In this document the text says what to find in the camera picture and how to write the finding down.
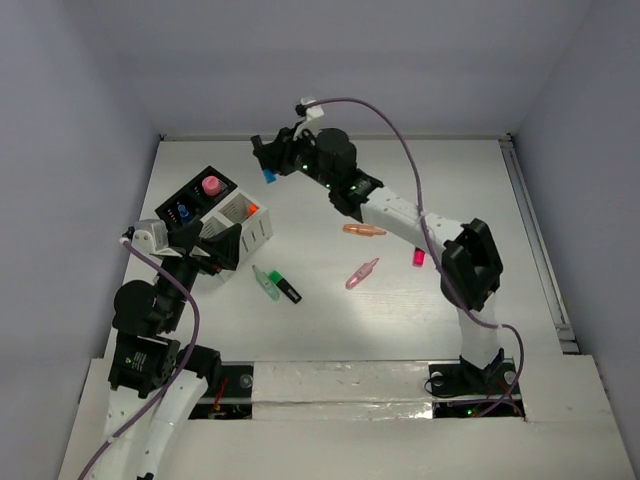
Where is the blue-capped black highlighter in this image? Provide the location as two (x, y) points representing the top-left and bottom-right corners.
(263, 169), (277, 184)

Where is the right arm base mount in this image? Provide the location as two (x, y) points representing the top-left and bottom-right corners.
(424, 352), (525, 419)

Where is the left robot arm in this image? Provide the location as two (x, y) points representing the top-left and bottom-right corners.
(79, 219), (242, 479)

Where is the aluminium side rail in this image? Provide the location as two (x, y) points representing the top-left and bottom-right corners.
(498, 136), (582, 355)

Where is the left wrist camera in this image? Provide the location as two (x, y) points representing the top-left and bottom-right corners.
(121, 219), (169, 254)

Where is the black slotted organizer box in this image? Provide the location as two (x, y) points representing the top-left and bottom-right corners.
(155, 166), (237, 231)

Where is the green-capped black highlighter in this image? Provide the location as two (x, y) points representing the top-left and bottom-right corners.
(268, 270), (302, 304)

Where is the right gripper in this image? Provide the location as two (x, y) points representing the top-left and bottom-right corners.
(257, 120), (337, 190)

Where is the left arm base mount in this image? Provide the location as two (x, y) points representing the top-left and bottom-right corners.
(189, 363), (254, 420)

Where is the pink-capped clear pencil tube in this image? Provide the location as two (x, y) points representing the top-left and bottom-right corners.
(201, 175), (223, 197)

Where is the pink-capped black highlighter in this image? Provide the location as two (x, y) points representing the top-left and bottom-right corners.
(412, 248), (425, 267)

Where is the white slotted organizer box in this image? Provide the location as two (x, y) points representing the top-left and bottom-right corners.
(201, 188), (273, 267)

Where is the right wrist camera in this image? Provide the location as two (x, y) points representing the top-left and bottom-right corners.
(294, 97), (324, 140)

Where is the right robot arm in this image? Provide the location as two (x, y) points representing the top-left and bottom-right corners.
(251, 128), (504, 397)

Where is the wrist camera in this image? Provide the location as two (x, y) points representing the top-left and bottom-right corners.
(121, 219), (169, 254)
(294, 97), (324, 140)

